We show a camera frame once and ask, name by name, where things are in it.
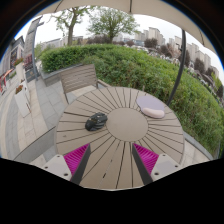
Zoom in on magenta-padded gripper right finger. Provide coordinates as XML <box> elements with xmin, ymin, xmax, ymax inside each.
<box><xmin>131</xmin><ymin>142</ymin><xmax>184</xmax><ymax>186</ymax></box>

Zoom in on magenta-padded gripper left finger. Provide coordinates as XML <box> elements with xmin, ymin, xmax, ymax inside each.
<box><xmin>41</xmin><ymin>143</ymin><xmax>92</xmax><ymax>186</ymax></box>

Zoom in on black computer mouse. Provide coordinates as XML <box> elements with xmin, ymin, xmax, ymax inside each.
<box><xmin>84</xmin><ymin>112</ymin><xmax>109</xmax><ymax>132</ymax></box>

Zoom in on lavender mouse pad with wrist rest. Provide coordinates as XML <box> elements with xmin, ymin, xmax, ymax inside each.
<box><xmin>135</xmin><ymin>95</ymin><xmax>166</xmax><ymax>120</ymax></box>

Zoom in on white flower planter box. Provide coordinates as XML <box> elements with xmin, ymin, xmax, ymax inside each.
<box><xmin>13</xmin><ymin>84</ymin><xmax>32</xmax><ymax>118</ymax></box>
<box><xmin>12</xmin><ymin>58</ymin><xmax>26</xmax><ymax>82</ymax></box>

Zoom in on grey slatted outdoor chair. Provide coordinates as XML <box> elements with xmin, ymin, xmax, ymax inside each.
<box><xmin>59</xmin><ymin>63</ymin><xmax>112</xmax><ymax>104</ymax></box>

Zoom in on green hedge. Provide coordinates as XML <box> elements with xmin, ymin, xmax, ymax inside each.
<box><xmin>39</xmin><ymin>43</ymin><xmax>224</xmax><ymax>158</ymax></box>

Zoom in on black curved umbrella pole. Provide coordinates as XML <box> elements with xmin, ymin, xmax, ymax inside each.
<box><xmin>166</xmin><ymin>29</ymin><xmax>187</xmax><ymax>107</ymax></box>

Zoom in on distant apartment buildings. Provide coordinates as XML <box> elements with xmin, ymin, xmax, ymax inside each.
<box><xmin>133</xmin><ymin>26</ymin><xmax>214</xmax><ymax>73</ymax></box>

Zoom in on tall grey sign pillar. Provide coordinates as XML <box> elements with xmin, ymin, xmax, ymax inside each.
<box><xmin>23</xmin><ymin>16</ymin><xmax>45</xmax><ymax>83</ymax></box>

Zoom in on bare-trunked leaning tree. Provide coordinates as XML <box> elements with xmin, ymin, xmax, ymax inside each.
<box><xmin>49</xmin><ymin>5</ymin><xmax>98</xmax><ymax>47</ymax></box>

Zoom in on round leafy green tree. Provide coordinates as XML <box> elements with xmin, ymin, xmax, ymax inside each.
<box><xmin>87</xmin><ymin>7</ymin><xmax>139</xmax><ymax>44</ymax></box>

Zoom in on beige patio umbrella canopy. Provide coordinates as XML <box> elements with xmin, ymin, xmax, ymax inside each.
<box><xmin>38</xmin><ymin>0</ymin><xmax>217</xmax><ymax>54</ymax></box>

